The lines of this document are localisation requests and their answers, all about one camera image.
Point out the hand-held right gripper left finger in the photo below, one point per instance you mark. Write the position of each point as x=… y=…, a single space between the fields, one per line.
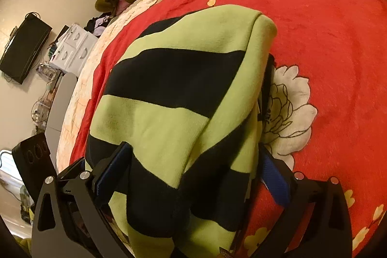
x=115 y=167

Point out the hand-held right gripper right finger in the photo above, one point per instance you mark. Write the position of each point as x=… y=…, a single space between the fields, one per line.
x=275 y=182

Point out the green black striped sweater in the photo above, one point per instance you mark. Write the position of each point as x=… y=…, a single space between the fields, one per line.
x=181 y=88

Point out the pile of dark clothes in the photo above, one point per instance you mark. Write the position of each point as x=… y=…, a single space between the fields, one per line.
x=98 y=23

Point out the grey bed board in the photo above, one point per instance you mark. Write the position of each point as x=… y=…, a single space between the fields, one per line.
x=60 y=103

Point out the cream quilted bedspread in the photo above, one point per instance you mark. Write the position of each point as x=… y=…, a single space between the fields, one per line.
x=90 y=70

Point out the black flat screen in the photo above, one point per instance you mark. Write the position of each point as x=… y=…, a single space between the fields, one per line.
x=24 y=49

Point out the white drawer unit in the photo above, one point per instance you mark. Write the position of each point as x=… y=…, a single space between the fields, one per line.
x=74 y=48

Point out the red floral blanket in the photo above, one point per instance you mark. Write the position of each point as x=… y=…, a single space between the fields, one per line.
x=332 y=49

